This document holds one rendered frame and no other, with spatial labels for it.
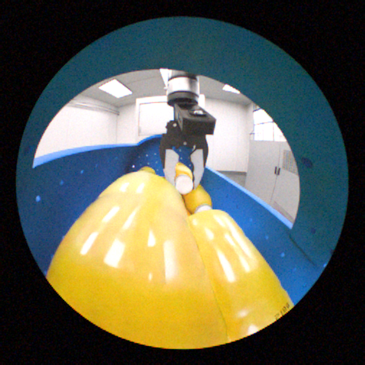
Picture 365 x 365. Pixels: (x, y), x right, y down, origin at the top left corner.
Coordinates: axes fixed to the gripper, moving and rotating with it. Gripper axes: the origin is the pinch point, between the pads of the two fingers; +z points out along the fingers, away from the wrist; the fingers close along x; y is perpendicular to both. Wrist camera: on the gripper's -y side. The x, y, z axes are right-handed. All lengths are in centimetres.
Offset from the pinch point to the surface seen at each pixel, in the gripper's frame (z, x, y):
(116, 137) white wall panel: -68, 238, 492
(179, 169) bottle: -2.8, 0.4, 3.7
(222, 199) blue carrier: 2.6, -8.2, -3.0
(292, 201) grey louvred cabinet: 47, -159, 33
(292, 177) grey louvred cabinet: 15, -161, 46
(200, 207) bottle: 3.9, -3.1, -3.1
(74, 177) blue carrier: -6.4, 15.8, -12.2
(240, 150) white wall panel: 1, -316, 389
